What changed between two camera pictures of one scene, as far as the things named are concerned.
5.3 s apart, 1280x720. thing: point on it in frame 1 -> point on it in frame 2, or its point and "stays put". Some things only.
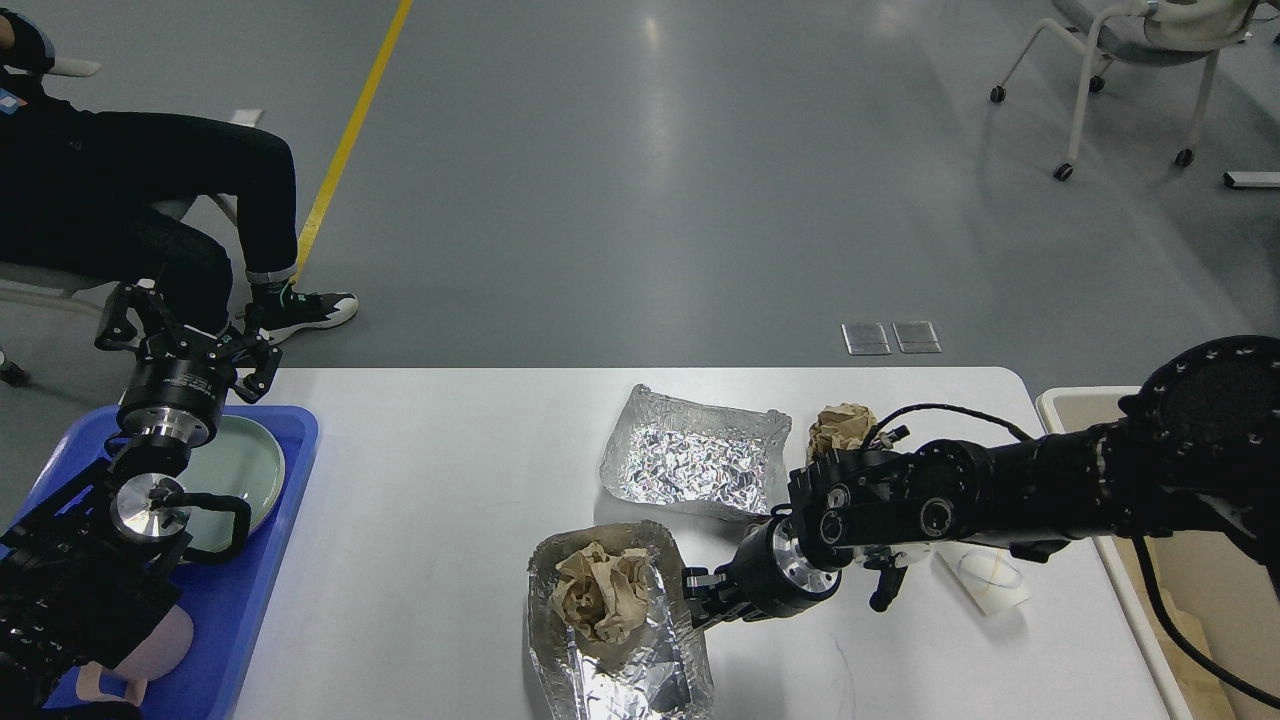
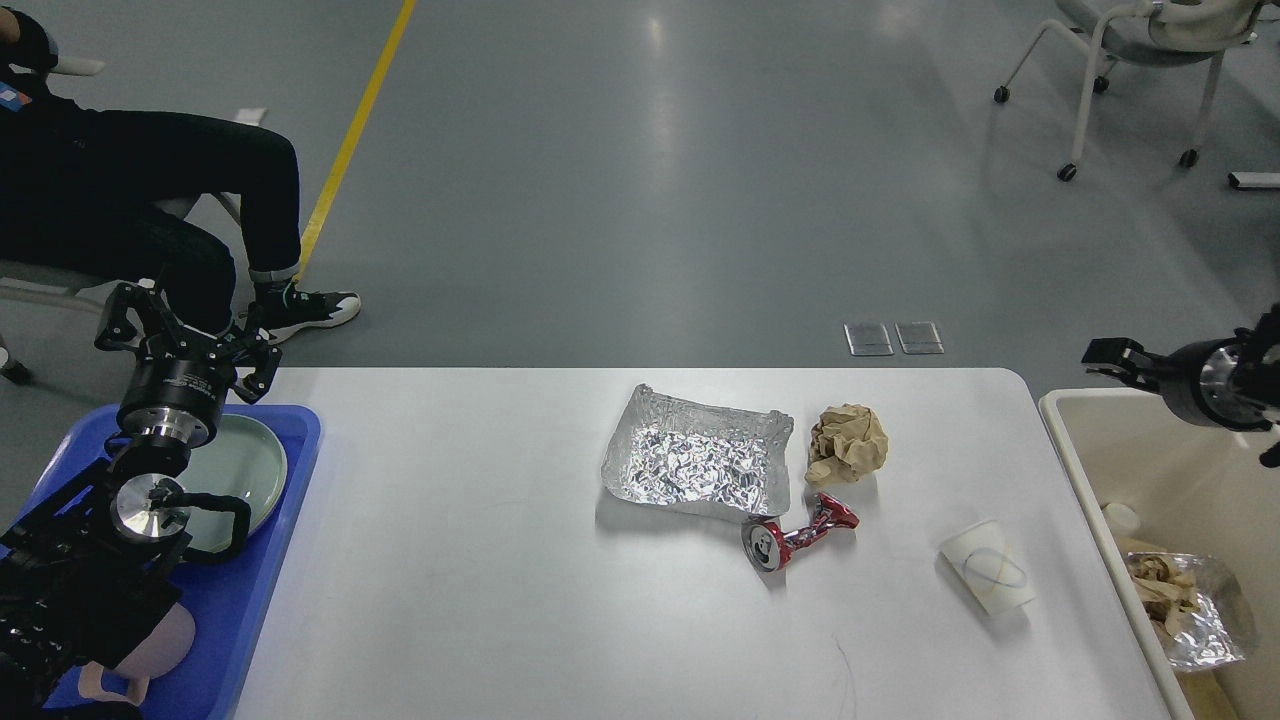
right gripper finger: [698, 583] -> [1124, 356]
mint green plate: [243, 459] stays put
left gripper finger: [253, 347] stays put
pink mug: [161, 648] stays put
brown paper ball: [839, 427] stays put
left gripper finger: [137, 317] stays put
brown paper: [604, 596] -> [1168, 594]
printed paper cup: [991, 578] stays put
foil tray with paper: [612, 634] -> [1185, 625]
